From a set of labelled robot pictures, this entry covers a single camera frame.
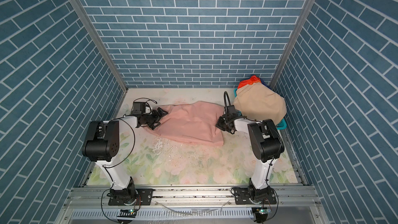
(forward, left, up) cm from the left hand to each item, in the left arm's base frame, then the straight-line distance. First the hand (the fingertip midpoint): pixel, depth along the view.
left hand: (165, 116), depth 99 cm
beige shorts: (+6, -60, +8) cm, 61 cm away
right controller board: (-52, -52, -6) cm, 73 cm away
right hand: (-3, -34, -3) cm, 34 cm away
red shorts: (+22, -60, +13) cm, 65 cm away
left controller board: (-50, +11, -8) cm, 51 cm away
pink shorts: (-3, -19, -3) cm, 19 cm away
